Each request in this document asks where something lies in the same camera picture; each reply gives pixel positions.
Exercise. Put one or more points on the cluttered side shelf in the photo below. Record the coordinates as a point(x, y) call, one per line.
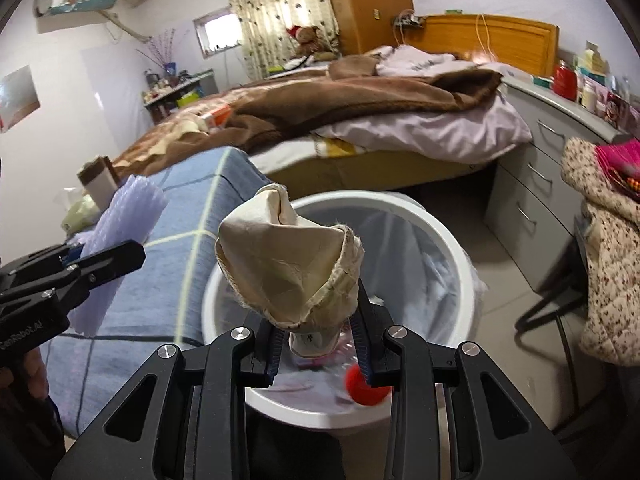
point(175, 95)

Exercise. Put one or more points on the white and green carton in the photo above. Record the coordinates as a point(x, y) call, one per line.
point(591, 60)

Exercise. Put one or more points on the bed with brown blanket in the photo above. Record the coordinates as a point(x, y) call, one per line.
point(350, 105)

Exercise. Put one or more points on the person's left hand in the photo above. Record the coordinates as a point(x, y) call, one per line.
point(34, 375)

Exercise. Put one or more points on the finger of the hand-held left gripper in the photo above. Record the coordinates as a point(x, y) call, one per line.
point(74, 252)
point(115, 260)

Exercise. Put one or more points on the brown teddy bear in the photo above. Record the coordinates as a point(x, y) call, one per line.
point(310, 40)

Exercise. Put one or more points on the green tissue pack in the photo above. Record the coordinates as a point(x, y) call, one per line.
point(77, 217)

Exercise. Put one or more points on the wooden headboard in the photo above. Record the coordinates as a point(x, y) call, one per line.
point(500, 40)

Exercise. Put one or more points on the small window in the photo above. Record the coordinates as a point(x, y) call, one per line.
point(217, 32)

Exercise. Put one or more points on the orange and white box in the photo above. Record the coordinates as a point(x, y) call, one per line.
point(217, 116)

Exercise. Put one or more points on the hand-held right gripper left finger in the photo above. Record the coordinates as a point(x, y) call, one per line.
point(272, 355)

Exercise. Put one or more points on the patterned curtain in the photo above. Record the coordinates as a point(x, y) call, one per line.
point(270, 20)

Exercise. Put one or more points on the reflective wall panel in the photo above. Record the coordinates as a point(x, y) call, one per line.
point(17, 100)

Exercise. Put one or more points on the blue checked tablecloth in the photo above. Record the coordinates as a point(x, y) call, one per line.
point(190, 210)

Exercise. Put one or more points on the wooden wardrobe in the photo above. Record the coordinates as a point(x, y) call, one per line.
point(370, 5)

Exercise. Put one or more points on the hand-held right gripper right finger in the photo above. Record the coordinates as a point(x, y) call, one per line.
point(362, 355)

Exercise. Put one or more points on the white cup with brown band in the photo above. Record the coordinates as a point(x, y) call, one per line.
point(100, 185)

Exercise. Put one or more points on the printed paper cup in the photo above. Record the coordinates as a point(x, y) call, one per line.
point(315, 342)

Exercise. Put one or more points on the beige cloth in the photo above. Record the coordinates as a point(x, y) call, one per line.
point(280, 270)

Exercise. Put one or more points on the floral quilted jacket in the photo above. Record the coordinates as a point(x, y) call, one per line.
point(615, 260)

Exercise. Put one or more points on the white bottle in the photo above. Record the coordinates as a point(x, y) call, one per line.
point(588, 96)

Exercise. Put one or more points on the grey drawer desk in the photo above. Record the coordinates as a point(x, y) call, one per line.
point(530, 185)

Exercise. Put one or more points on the vase of flower branches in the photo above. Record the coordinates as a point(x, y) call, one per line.
point(162, 50)

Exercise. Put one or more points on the red jar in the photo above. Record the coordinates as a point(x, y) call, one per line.
point(565, 82)

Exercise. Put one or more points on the pale pink duvet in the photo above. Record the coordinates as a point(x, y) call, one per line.
point(425, 130)

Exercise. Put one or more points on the black chair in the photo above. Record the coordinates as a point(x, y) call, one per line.
point(550, 310)

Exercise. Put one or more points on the power strip with chargers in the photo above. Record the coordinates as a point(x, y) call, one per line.
point(407, 20)

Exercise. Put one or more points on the pink striped cloth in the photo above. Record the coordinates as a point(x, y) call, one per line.
point(620, 165)

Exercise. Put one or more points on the air conditioner pipe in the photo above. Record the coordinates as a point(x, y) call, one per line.
point(127, 30)

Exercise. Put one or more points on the white trash bin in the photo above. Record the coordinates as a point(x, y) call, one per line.
point(450, 270)

